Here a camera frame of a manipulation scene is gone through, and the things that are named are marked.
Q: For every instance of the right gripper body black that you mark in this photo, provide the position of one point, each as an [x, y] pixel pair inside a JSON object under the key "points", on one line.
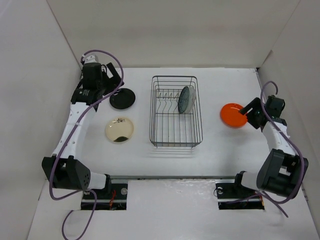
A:
{"points": [[253, 117]]}

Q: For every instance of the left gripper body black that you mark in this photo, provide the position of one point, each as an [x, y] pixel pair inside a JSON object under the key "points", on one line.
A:
{"points": [[104, 84]]}

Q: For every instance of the orange round plate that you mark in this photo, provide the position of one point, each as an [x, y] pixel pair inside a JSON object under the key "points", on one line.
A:
{"points": [[231, 116]]}

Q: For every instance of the clear glass plate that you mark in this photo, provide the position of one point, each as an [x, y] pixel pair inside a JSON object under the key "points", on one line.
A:
{"points": [[193, 98]]}

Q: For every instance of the blue patterned ceramic plate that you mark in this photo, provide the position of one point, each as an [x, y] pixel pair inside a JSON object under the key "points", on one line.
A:
{"points": [[185, 100]]}

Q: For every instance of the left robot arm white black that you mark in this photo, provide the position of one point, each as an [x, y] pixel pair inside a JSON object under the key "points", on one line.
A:
{"points": [[64, 167]]}

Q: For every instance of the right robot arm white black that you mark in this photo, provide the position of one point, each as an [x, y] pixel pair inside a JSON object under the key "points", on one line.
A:
{"points": [[284, 168]]}

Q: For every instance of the black round plate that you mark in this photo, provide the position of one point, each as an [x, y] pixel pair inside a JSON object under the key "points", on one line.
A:
{"points": [[122, 99]]}

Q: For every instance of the cream plate with flower pattern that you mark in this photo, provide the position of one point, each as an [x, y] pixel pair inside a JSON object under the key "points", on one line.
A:
{"points": [[119, 130]]}

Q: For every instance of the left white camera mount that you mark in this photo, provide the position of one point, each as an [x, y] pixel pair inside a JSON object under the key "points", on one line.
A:
{"points": [[89, 58]]}

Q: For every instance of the grey wire dish rack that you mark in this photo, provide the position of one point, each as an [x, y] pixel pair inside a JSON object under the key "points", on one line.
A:
{"points": [[167, 127]]}

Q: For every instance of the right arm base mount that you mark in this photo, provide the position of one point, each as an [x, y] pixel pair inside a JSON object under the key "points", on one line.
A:
{"points": [[231, 196]]}

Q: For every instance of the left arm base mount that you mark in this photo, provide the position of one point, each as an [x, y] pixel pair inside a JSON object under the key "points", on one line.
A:
{"points": [[116, 200]]}

